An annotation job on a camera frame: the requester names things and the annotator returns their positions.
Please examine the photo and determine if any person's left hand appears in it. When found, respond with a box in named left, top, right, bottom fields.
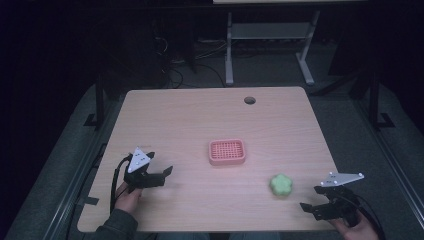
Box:
left=114, top=182, right=144, bottom=215

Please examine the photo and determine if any black metal stand leg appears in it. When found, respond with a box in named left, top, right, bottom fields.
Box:
left=367, top=71, right=396, bottom=131
left=83, top=71, right=106, bottom=130

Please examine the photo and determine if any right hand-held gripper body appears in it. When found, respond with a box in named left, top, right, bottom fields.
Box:
left=314, top=171, right=365, bottom=228

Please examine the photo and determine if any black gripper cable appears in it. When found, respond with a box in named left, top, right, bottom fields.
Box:
left=109, top=153, right=134, bottom=215
left=346, top=191, right=387, bottom=240

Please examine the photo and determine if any pink soap dish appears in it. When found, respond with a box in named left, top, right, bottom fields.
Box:
left=208, top=138, right=247, bottom=167

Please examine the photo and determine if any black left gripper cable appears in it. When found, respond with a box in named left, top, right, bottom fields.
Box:
left=109, top=153, right=134, bottom=215

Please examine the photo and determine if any person's right hand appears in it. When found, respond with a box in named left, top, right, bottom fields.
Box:
left=329, top=214, right=381, bottom=240

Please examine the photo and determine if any grey tape piece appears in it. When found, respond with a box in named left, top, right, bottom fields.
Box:
left=76, top=196, right=101, bottom=207

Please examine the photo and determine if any green flower-shaped soap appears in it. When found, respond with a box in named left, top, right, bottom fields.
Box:
left=269, top=173, right=294, bottom=197

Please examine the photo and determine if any white metal stand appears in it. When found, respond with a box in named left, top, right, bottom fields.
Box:
left=224, top=9, right=321, bottom=86

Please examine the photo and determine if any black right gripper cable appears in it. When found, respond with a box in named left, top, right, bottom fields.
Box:
left=346, top=191, right=387, bottom=240

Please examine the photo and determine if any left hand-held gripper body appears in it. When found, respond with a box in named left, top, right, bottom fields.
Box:
left=123, top=146, right=167, bottom=195

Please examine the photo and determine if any bundle of floor cables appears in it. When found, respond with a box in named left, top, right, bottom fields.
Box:
left=151, top=35, right=228, bottom=90

